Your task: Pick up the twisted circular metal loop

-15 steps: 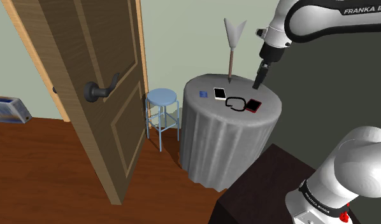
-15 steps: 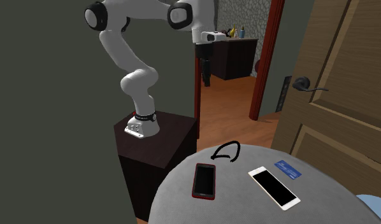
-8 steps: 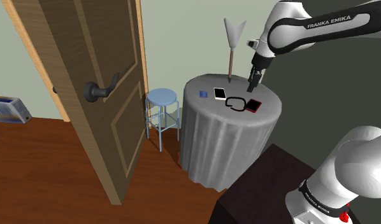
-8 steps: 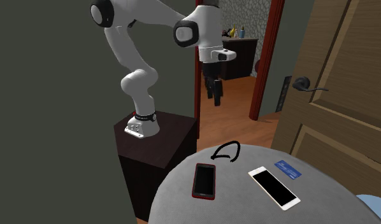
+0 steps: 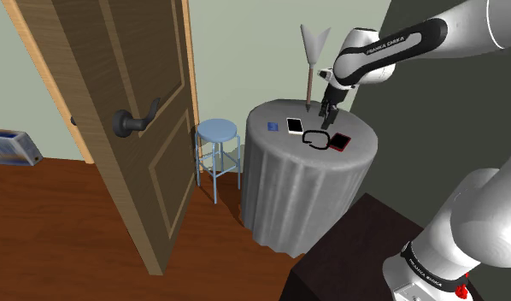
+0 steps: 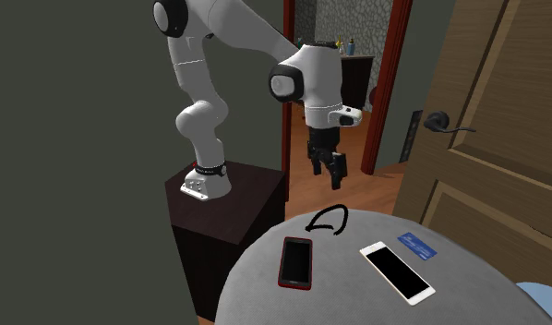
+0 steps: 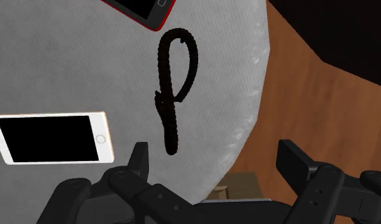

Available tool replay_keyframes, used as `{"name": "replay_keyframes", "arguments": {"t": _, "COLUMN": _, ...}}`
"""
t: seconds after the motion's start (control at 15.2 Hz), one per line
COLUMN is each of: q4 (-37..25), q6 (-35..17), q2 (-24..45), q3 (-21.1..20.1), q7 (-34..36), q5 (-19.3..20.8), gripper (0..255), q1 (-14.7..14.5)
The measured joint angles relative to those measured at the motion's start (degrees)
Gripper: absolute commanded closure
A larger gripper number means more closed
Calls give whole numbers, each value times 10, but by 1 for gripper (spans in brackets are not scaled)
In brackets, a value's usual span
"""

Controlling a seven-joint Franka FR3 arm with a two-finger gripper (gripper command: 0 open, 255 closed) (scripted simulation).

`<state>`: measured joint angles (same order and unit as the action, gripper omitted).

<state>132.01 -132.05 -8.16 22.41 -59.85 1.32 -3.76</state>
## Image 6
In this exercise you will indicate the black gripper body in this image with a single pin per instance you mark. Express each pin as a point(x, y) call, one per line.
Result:
point(322, 139)

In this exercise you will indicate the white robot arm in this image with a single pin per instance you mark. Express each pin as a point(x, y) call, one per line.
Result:
point(199, 81)

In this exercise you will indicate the light blue cushion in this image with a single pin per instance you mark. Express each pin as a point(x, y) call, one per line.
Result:
point(546, 299)

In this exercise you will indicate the grey upholstered furniture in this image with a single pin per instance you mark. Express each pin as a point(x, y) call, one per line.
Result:
point(348, 288)

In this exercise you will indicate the red-edged black smartphone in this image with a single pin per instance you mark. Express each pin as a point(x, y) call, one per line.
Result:
point(296, 263)

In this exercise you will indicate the brown wooden door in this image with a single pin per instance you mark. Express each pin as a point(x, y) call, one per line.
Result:
point(505, 180)

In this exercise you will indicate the dark cabinet with bottles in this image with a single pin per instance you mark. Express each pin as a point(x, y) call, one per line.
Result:
point(357, 81)

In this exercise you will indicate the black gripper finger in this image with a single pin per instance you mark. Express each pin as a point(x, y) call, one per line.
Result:
point(317, 165)
point(337, 171)

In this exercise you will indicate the white smartphone with black screen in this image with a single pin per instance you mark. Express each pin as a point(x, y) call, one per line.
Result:
point(396, 273)

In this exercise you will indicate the dark brown robot stand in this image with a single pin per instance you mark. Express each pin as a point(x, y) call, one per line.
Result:
point(222, 211)

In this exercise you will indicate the blue card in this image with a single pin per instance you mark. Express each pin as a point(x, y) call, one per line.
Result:
point(417, 246)

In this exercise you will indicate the red door frame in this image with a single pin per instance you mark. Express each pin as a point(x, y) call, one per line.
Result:
point(388, 90)

